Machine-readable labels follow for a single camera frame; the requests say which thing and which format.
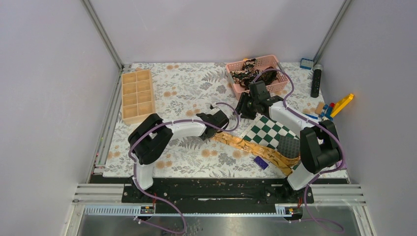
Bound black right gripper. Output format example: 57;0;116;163
232;92;259;120

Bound yellow patterned tie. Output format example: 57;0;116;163
211;132;300;176

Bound wooden compartment tray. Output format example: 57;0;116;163
121;70;155;125

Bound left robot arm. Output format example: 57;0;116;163
128;108;229;202

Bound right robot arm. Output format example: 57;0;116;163
236;81;343;203

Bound pink plastic basket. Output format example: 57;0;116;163
226;55;289;99

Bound floral table cloth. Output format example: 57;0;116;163
102;62;346;179

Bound black floral tie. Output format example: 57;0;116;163
230;59;278;90

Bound green white chessboard mat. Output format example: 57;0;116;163
239;116;299;167

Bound purple lego brick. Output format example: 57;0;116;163
254;156;268;170

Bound dark grey lego plate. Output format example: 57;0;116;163
277;136;300;159

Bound blue white lego brick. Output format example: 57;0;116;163
299;58;314;70

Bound colourful lego brick pile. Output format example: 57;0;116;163
305;102;335;121

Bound yellow triangle toy block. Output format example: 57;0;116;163
330;93;354;118

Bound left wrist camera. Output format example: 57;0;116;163
209;105;225;115

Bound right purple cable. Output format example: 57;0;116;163
252;67;346;234

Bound purple cable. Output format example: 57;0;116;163
252;67;346;234
127;102;240;235

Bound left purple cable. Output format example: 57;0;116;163
127;102;240;235

